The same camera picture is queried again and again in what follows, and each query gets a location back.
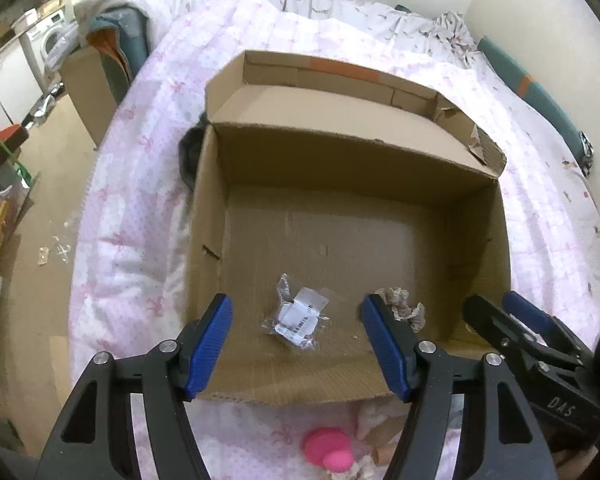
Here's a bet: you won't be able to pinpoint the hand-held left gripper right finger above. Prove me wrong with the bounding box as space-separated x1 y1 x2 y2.
361 294 563 480

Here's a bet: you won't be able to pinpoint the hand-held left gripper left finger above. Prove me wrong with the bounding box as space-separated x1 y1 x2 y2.
32 294 232 480

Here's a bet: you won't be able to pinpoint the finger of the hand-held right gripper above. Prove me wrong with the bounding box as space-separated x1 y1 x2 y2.
501 291 595 361
462 294 548 378

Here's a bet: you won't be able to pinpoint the brown cardboard box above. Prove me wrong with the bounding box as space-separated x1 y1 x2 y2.
180 50 512 406

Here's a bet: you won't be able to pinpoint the crumpled brown paper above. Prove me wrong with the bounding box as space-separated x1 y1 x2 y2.
375 287 427 333

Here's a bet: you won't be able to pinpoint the torn cardboard piece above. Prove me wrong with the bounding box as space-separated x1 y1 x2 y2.
355 400 411 466

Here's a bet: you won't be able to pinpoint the clear plastic bag white label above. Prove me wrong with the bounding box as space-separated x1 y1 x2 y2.
261 273 329 352

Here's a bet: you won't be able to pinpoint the pink round toy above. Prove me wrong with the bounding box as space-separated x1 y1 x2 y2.
302 427 353 471

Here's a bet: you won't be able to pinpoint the small metallic object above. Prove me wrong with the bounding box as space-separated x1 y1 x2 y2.
577 130 595 176

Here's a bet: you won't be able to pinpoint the clear plastic scraps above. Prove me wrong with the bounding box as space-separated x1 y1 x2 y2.
37 220 73 266

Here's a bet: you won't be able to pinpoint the dark grey striped cloth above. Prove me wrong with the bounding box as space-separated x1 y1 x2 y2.
178 115 211 191

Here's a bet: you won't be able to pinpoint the pink printed blanket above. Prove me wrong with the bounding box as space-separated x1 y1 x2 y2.
69 0 600 480

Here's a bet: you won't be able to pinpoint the teal orange mat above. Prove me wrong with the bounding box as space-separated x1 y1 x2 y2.
477 35 586 161
87 12 151 106

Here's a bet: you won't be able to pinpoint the green stick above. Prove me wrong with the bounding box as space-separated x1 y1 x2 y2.
0 110 33 186

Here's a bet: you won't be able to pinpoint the red brown box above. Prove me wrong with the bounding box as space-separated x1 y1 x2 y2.
0 125 28 166

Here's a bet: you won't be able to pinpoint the grey patterned quilt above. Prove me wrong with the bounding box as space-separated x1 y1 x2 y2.
240 0 481 63

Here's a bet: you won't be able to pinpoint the white cabinet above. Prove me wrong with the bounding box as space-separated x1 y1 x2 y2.
0 42 41 126

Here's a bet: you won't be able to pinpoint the white washing machine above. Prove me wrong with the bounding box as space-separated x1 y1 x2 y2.
27 7 76 73

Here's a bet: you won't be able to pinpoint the white fluffy blanket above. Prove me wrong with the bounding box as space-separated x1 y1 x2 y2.
75 0 256 51

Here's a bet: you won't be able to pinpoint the beige bed frame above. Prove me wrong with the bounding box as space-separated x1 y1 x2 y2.
62 47 116 146

